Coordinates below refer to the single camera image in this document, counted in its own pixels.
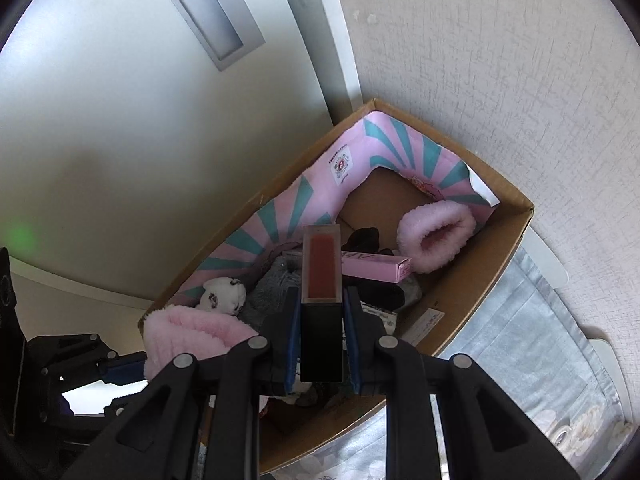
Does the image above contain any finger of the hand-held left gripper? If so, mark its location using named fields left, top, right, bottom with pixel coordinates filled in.
left=47, top=392, right=136, bottom=443
left=30, top=332, right=148, bottom=387

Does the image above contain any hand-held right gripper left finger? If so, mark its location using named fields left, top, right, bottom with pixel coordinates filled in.
left=62, top=287, right=302, bottom=480

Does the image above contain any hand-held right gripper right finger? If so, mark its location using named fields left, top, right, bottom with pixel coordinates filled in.
left=342, top=287, right=581, bottom=480

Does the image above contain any red lip gloss tube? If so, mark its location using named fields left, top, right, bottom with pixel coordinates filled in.
left=300, top=225, right=345, bottom=383

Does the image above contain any cardboard box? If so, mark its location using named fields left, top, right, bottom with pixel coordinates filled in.
left=137, top=99, right=535, bottom=476

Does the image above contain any grey knit hat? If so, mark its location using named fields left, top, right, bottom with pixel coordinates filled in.
left=240, top=255, right=306, bottom=333

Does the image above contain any pink fluffy slipper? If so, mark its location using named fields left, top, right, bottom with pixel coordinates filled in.
left=396, top=200, right=475, bottom=274
left=143, top=306, right=261, bottom=381

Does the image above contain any white plush toy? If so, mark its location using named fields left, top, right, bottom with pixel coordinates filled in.
left=194, top=276, right=248, bottom=317

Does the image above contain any long pink carton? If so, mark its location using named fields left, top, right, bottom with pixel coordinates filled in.
left=340, top=247, right=413, bottom=285

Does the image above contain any black cloth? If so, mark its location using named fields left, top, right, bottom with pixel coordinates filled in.
left=347, top=227, right=406, bottom=311

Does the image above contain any pale floral blanket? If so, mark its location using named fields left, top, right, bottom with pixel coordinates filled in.
left=270, top=245, right=640, bottom=480

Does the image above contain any white cabinet door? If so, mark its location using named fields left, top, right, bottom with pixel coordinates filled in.
left=0, top=0, right=336, bottom=311

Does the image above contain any grey recessed door handle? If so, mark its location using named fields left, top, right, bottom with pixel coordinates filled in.
left=145, top=0, right=266, bottom=72

